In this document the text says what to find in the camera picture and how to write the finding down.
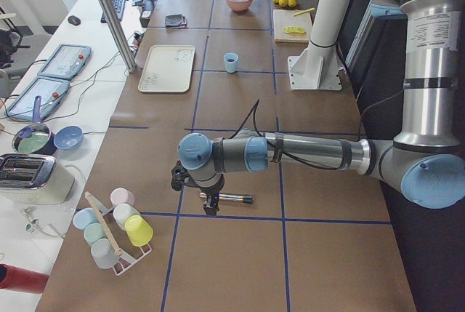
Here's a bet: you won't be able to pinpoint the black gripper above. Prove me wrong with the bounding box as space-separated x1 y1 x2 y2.
198 175 225 215

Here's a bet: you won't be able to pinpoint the steel muddler black tip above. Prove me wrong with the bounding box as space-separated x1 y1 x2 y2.
198 192 254 205

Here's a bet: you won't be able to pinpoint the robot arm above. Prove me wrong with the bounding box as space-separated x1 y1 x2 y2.
171 0 464 215

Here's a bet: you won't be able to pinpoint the yellow cup on rack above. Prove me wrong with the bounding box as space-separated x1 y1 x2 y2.
124 215 153 247

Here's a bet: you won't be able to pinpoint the white cup on rack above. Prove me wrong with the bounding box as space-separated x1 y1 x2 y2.
113 203 140 231

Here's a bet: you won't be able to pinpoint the pink cup on rack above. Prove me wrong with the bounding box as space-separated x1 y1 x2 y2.
110 188 135 207

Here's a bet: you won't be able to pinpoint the white cup rack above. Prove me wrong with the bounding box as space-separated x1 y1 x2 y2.
84 191 153 276

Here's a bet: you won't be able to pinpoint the grey cup on rack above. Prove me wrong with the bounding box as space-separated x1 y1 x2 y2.
91 238 119 269

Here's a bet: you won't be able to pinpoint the green cup on rack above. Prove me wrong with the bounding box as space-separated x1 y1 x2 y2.
84 223 107 247

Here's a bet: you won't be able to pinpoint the blue cup on rack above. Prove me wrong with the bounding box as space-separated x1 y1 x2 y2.
73 207 98 231

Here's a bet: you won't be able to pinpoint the light blue plastic cup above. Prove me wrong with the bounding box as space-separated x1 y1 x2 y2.
224 52 239 73

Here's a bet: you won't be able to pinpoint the cream bear tray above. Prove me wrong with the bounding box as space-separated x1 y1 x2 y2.
138 45 195 93

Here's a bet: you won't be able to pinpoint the blue bowl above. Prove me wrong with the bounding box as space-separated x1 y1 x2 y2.
54 126 84 150

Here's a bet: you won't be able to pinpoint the cream toaster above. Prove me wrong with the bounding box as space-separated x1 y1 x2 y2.
1 153 74 205

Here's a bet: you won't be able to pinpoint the blue saucepan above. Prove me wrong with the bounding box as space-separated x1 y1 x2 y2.
12 95 57 156

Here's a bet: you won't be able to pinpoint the grey folded cloth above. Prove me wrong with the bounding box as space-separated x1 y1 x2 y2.
165 14 187 28

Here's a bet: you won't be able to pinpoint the lemon slices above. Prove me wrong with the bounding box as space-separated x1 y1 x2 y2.
282 26 307 35

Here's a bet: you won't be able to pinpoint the wooden cutting board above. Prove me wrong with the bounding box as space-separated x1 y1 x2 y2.
273 9 312 43

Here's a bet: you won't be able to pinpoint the teach pendant near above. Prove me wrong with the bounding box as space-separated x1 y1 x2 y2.
5 76 70 121

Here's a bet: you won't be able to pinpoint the teach pendant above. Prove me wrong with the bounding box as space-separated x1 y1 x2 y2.
38 44 92 81
5 76 70 121

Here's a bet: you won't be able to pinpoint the teach pendant far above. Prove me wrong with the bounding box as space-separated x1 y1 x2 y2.
38 44 92 81

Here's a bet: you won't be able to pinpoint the red bottle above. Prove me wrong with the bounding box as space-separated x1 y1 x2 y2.
1 264 49 294

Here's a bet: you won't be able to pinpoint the yellow plastic knife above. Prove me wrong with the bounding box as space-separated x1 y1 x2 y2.
293 7 315 17

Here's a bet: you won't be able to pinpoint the black keyboard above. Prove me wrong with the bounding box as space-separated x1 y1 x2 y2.
110 0 126 21

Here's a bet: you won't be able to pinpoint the black computer mouse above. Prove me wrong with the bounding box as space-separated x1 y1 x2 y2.
68 15 81 26

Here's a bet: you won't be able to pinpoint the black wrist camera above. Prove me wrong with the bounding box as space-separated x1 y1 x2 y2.
171 160 195 191

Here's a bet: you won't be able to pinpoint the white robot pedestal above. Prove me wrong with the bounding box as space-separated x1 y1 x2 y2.
288 0 350 90

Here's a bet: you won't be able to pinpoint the aluminium frame post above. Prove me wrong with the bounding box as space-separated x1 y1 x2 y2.
98 0 137 73

